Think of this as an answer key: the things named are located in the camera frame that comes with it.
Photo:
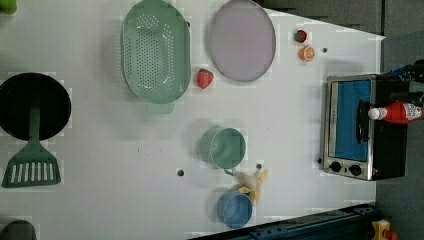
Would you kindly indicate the purple round plate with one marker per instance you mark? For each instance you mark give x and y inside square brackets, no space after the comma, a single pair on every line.
[242,40]

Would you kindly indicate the yellow red object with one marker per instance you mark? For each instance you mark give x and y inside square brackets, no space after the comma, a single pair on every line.
[383,231]

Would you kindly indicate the red ketchup bottle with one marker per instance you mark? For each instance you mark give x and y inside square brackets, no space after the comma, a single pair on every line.
[397,113]

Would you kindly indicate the orange slice toy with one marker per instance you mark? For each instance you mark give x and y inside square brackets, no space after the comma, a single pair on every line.
[307,53]

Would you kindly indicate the green object at corner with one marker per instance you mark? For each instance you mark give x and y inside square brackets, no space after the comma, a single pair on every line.
[8,6]

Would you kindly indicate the green perforated colander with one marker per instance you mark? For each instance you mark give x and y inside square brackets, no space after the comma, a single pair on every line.
[155,53]

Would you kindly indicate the silver black toaster oven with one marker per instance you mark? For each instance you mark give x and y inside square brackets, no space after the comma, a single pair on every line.
[354,145]

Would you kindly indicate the grey object at corner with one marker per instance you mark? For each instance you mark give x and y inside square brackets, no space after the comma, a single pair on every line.
[18,230]

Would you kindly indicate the small dark red strawberry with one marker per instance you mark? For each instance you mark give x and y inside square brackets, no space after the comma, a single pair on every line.
[300,36]

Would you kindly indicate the green slotted spatula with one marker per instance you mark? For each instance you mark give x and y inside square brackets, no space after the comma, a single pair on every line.
[33,165]

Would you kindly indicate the green mug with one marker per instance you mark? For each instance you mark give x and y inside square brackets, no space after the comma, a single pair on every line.
[225,148]

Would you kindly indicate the red toy strawberry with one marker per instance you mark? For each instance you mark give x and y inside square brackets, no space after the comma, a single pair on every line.
[204,78]

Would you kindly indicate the blue mug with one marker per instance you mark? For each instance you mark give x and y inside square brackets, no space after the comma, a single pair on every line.
[234,209]

